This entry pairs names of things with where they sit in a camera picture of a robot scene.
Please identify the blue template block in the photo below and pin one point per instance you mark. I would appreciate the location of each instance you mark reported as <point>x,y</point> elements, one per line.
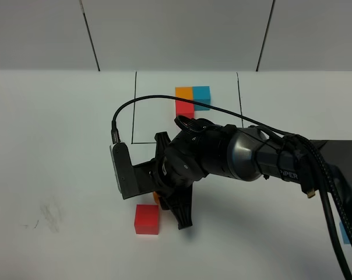
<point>201,94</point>

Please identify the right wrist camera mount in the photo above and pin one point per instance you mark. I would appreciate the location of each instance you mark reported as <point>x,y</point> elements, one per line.
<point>132,180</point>

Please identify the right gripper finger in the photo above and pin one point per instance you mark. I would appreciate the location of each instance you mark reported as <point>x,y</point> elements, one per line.
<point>180,204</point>
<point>162,140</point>

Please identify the orange template block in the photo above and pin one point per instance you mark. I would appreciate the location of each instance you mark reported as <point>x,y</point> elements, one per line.
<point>184,92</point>

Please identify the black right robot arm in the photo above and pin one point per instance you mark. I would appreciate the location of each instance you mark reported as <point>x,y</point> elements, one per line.
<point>247,154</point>

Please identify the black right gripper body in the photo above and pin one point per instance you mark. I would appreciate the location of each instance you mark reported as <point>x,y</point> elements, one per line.
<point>186,159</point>

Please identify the red template block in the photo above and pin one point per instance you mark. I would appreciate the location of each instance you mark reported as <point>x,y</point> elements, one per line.
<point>185,109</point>

